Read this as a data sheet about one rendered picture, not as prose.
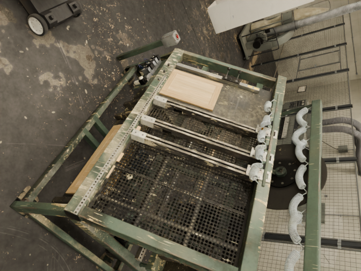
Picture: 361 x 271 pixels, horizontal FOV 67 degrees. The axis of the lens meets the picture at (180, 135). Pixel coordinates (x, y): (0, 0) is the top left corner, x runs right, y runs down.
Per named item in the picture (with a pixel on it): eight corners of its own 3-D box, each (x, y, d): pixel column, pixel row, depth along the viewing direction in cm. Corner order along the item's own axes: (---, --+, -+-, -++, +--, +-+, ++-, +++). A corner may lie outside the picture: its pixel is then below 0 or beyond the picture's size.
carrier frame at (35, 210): (127, 66, 370) (177, 49, 325) (174, 137, 446) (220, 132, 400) (8, 206, 232) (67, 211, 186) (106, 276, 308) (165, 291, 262)
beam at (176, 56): (174, 55, 333) (175, 47, 324) (183, 58, 331) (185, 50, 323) (66, 216, 194) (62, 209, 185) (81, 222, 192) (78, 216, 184)
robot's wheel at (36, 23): (22, 19, 258) (34, 11, 247) (26, 17, 261) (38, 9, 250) (36, 38, 268) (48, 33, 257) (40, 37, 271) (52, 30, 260)
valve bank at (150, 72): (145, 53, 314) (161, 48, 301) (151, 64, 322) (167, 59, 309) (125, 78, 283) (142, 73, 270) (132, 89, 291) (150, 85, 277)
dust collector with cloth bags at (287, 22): (246, 19, 821) (328, -9, 700) (252, 41, 855) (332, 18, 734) (235, 37, 728) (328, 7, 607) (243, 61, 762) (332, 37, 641)
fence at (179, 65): (177, 65, 311) (177, 62, 308) (258, 91, 298) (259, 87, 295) (175, 67, 308) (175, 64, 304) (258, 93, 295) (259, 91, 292)
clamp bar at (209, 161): (135, 132, 241) (134, 113, 223) (266, 179, 226) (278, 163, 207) (130, 140, 235) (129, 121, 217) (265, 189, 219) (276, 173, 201)
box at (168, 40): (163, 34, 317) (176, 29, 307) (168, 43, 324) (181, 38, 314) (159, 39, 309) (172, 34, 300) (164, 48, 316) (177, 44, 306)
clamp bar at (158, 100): (156, 99, 271) (157, 79, 253) (273, 138, 256) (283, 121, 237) (152, 105, 265) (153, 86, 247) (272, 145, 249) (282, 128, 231)
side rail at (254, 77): (183, 58, 331) (185, 50, 323) (272, 85, 316) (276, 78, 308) (181, 61, 327) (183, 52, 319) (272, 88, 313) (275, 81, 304)
